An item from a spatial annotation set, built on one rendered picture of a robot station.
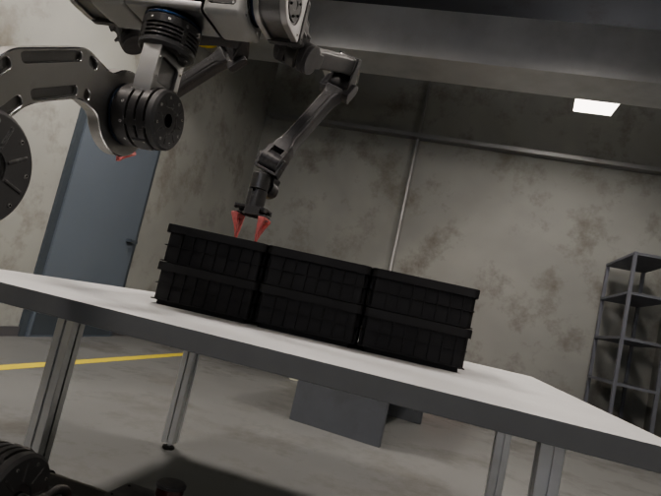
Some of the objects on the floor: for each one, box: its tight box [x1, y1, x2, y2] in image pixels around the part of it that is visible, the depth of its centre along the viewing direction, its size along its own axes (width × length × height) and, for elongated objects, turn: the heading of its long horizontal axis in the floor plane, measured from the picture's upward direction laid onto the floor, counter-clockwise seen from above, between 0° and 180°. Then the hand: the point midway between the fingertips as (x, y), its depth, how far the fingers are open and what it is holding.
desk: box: [289, 380, 423, 448], centre depth 430 cm, size 71×139×74 cm, turn 42°
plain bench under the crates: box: [0, 270, 661, 496], centre depth 173 cm, size 160×160×70 cm
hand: (246, 236), depth 163 cm, fingers open, 6 cm apart
